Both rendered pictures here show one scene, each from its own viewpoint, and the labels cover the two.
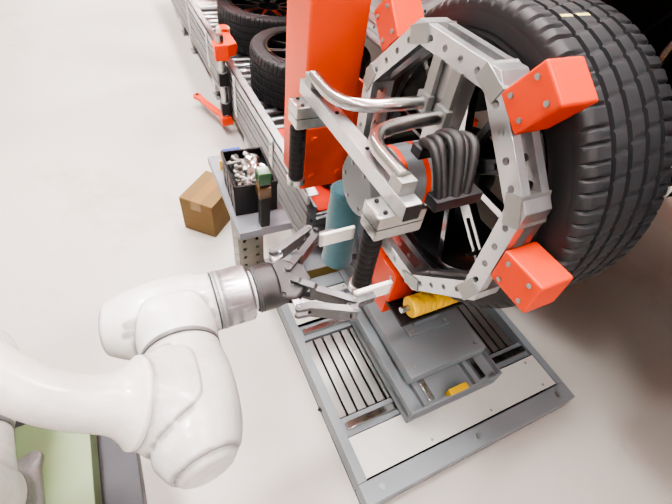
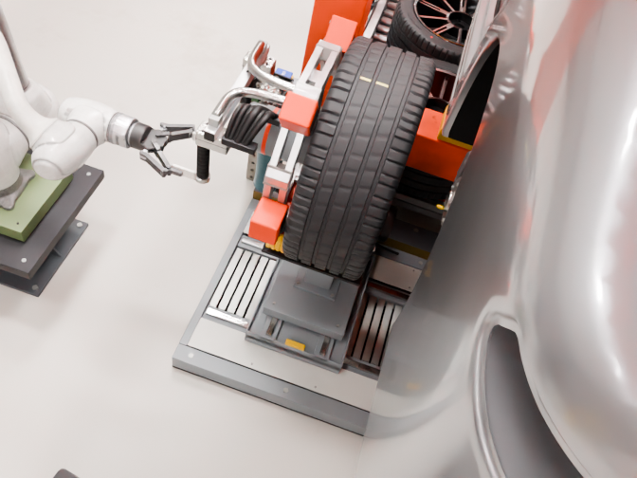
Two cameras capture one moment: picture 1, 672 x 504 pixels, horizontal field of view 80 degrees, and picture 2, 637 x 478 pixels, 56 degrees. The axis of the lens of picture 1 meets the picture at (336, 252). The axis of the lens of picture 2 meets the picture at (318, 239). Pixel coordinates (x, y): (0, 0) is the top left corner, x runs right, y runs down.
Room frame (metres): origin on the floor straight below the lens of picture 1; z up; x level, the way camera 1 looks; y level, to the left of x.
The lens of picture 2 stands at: (-0.21, -1.01, 2.08)
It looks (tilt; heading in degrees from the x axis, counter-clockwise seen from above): 52 degrees down; 35
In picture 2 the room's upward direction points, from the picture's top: 17 degrees clockwise
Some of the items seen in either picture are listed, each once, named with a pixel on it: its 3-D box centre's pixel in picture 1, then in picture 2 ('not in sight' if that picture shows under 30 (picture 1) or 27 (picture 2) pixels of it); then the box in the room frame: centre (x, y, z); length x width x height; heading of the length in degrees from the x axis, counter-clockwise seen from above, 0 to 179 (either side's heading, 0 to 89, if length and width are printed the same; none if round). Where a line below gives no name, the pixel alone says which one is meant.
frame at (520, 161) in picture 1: (426, 171); (302, 141); (0.75, -0.17, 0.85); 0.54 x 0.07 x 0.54; 32
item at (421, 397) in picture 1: (414, 334); (313, 296); (0.82, -0.33, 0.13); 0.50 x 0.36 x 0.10; 32
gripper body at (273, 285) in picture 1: (280, 282); (149, 139); (0.40, 0.08, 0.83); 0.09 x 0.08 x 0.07; 122
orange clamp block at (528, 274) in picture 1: (529, 276); (267, 220); (0.49, -0.34, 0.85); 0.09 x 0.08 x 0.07; 32
